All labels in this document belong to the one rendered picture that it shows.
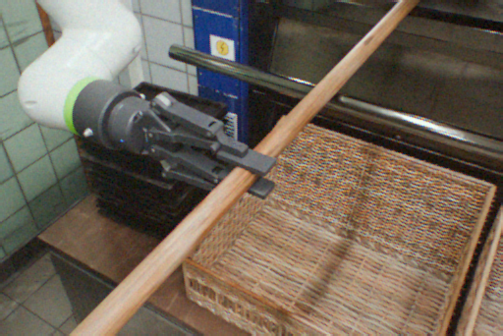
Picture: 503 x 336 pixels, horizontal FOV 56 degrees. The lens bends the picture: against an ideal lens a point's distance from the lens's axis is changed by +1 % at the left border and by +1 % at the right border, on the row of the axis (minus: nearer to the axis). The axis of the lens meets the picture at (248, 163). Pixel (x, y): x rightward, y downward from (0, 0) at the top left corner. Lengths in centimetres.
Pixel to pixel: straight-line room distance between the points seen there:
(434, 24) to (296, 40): 34
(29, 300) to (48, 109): 141
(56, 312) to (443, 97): 154
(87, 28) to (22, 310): 145
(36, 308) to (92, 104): 145
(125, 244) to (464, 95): 92
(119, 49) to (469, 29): 68
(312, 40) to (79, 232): 82
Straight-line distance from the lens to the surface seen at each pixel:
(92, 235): 140
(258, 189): 59
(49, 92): 74
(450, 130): 75
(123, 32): 80
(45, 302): 206
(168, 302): 122
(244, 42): 128
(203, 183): 64
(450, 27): 109
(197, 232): 51
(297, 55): 124
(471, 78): 115
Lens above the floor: 158
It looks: 40 degrees down
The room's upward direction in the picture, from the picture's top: straight up
